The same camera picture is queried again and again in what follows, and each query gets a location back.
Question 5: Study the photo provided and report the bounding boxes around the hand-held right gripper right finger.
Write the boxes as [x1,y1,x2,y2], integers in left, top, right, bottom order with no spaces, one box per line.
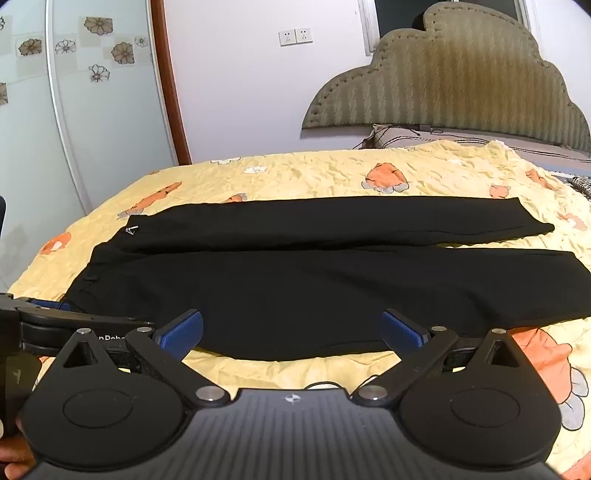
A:
[350,307,528,409]

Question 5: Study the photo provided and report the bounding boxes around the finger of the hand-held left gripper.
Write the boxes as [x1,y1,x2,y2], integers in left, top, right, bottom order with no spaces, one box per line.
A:
[18,307,156,333]
[25,298,74,313]

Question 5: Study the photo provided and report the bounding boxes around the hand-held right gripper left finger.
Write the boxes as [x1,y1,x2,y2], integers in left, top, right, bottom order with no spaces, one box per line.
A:
[55,309,230,409]

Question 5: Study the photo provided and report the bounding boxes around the black pants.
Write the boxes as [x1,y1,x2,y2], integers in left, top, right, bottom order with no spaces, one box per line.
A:
[65,196,591,363]

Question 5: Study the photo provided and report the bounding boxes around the person's left hand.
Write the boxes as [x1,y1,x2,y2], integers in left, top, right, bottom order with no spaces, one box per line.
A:
[0,408,41,480]

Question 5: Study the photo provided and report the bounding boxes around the yellow carrot print blanket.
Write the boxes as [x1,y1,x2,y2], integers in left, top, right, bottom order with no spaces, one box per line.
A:
[0,138,591,480]

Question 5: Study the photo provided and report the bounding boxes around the grey patterned pillow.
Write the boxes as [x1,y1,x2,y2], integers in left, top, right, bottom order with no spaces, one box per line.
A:
[353,123,591,163]

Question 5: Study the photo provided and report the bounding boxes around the floral sliding wardrobe door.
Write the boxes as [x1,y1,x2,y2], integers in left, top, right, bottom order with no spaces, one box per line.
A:
[0,0,182,301]

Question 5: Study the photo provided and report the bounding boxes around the black white striped cloth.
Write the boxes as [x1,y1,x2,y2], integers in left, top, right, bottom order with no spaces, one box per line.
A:
[564,174,591,200]

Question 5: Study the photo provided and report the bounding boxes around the olive padded headboard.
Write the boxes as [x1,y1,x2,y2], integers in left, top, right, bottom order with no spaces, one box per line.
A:
[301,2,591,153]

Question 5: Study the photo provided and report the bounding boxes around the white framed window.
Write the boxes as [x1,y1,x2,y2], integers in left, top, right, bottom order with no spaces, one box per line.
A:
[358,0,544,58]

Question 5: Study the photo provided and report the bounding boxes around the brown wooden wardrobe frame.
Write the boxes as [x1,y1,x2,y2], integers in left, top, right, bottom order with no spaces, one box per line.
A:
[150,0,193,167]

